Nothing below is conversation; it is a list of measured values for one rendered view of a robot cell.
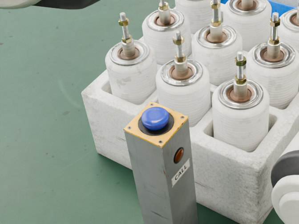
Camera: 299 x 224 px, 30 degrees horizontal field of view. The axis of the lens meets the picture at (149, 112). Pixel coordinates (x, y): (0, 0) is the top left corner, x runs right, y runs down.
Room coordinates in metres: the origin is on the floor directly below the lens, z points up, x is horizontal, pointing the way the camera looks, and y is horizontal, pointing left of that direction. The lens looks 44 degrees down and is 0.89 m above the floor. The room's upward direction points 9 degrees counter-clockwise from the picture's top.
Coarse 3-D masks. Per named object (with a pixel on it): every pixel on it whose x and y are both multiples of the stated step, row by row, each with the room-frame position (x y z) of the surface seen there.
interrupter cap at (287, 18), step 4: (296, 8) 0.89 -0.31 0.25; (288, 12) 0.88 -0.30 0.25; (292, 12) 0.88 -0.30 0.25; (296, 12) 0.88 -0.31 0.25; (284, 16) 0.87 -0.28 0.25; (288, 16) 0.87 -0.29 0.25; (292, 16) 0.87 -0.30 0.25; (296, 16) 0.87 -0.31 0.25; (284, 20) 0.86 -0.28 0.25; (288, 20) 0.85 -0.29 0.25; (292, 20) 0.86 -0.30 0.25; (284, 24) 0.84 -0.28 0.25; (288, 24) 0.84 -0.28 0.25; (292, 24) 0.84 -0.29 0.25; (296, 24) 0.84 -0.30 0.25; (288, 28) 0.83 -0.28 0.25; (292, 28) 0.83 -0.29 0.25; (296, 28) 0.83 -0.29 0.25
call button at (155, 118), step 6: (150, 108) 0.59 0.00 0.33; (156, 108) 0.59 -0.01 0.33; (162, 108) 0.59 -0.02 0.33; (144, 114) 0.58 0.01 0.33; (150, 114) 0.58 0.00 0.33; (156, 114) 0.58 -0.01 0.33; (162, 114) 0.58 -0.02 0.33; (168, 114) 0.58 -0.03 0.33; (144, 120) 0.57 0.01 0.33; (150, 120) 0.57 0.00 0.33; (156, 120) 0.57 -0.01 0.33; (162, 120) 0.57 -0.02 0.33; (168, 120) 0.57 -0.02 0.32; (150, 126) 0.56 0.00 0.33; (156, 126) 0.56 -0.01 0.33; (162, 126) 0.56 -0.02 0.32
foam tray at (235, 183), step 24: (96, 96) 0.81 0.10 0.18; (96, 120) 0.81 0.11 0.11; (120, 120) 0.77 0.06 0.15; (288, 120) 0.67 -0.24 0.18; (96, 144) 0.83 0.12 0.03; (120, 144) 0.78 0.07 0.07; (192, 144) 0.66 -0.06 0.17; (216, 144) 0.64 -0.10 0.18; (264, 144) 0.62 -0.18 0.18; (288, 144) 0.65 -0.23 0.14; (216, 168) 0.62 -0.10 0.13; (240, 168) 0.59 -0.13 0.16; (264, 168) 0.58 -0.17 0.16; (216, 192) 0.63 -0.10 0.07; (240, 192) 0.59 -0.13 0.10; (264, 192) 0.59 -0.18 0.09; (240, 216) 0.59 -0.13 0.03; (264, 216) 0.59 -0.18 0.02
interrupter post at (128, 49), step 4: (132, 40) 0.83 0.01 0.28; (124, 44) 0.83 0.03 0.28; (128, 44) 0.83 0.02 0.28; (132, 44) 0.83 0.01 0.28; (124, 48) 0.83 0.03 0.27; (128, 48) 0.83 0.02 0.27; (132, 48) 0.83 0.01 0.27; (124, 52) 0.83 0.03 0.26; (128, 52) 0.83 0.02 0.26; (132, 52) 0.83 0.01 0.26; (128, 56) 0.83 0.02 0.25
